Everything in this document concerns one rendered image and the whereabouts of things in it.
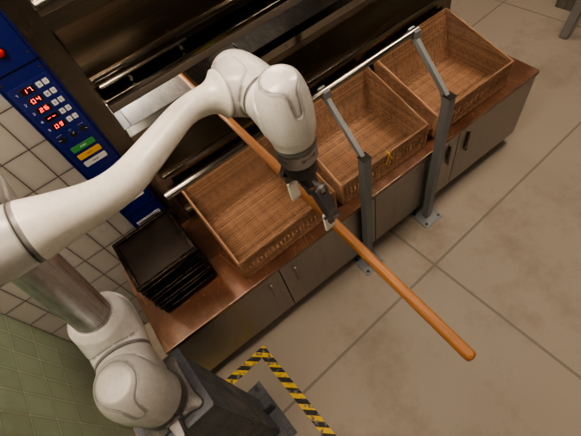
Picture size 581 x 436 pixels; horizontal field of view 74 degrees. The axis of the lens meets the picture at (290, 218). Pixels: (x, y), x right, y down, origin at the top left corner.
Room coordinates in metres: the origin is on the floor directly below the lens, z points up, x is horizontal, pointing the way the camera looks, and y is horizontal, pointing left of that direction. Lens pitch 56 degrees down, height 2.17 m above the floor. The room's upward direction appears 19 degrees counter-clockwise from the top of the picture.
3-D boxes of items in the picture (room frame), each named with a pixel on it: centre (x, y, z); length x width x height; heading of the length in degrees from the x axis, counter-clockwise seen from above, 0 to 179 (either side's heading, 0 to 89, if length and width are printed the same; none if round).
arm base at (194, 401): (0.31, 0.52, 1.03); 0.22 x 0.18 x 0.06; 24
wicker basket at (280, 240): (1.16, 0.11, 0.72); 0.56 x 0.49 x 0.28; 111
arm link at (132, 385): (0.34, 0.53, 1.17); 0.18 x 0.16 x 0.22; 20
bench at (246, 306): (1.30, -0.34, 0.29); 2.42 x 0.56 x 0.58; 110
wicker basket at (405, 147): (1.36, -0.45, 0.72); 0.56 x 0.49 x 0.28; 109
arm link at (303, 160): (0.57, -0.06, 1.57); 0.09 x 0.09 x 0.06
